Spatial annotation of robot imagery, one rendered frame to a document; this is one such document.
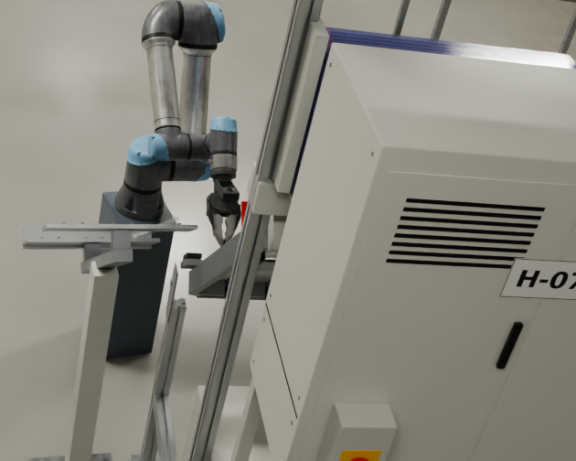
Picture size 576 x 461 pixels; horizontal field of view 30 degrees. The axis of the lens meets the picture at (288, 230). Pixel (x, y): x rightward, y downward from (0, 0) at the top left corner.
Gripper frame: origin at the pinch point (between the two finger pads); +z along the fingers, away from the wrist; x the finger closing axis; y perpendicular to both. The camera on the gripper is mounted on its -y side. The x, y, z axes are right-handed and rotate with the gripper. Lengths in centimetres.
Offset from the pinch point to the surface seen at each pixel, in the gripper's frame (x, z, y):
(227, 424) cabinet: 5, 49, -26
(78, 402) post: 36, 42, 12
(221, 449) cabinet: 7, 54, -31
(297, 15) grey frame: 14, -18, -114
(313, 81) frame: 10, -8, -110
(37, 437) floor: 43, 51, 56
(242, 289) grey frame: 12, 23, -68
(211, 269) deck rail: 10.0, 12.6, -30.5
